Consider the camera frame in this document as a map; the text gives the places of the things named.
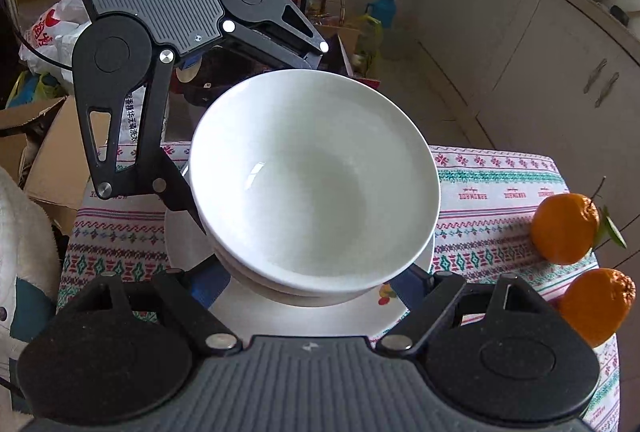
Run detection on white plate with stain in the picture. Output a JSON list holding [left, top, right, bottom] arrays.
[[164, 161, 436, 338]]

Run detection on white kitchen cabinets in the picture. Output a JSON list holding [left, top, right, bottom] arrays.
[[416, 0, 639, 252]]

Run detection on wicker basket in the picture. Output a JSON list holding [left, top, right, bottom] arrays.
[[306, 0, 346, 27]]

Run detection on red white plastic bag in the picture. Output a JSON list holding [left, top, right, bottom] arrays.
[[20, 0, 91, 91]]

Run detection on brown cardboard box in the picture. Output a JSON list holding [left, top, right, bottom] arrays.
[[0, 96, 89, 235]]

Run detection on blue jug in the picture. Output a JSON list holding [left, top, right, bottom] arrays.
[[366, 0, 397, 29]]

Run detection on orange with leaf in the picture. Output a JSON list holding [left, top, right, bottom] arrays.
[[529, 176, 627, 266]]

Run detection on bumpy orange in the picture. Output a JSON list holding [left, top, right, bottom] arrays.
[[558, 268, 637, 348]]

